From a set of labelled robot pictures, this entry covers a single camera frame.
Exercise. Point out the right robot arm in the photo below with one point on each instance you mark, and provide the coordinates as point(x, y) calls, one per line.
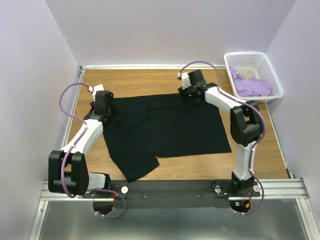
point(247, 125)

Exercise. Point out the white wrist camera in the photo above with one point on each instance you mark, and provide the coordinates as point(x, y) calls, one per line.
point(185, 80)
point(95, 89)

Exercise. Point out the black t shirt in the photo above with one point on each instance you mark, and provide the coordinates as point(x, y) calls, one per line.
point(152, 126)

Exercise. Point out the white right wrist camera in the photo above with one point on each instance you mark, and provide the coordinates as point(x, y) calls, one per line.
point(185, 80)

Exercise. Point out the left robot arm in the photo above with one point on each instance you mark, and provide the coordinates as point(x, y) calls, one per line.
point(67, 168)

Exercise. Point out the purple t shirt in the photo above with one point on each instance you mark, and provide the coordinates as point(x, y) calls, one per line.
point(252, 87)

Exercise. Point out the white plastic laundry basket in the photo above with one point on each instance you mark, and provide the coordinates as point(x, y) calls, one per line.
point(253, 64)

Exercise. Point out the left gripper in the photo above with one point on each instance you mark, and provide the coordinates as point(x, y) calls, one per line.
point(92, 104)

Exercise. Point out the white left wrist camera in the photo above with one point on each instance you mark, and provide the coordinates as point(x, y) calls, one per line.
point(95, 89)

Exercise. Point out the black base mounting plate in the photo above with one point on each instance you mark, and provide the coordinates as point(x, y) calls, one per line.
point(172, 194)

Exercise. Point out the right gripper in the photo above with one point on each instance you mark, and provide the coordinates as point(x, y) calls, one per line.
point(183, 97)

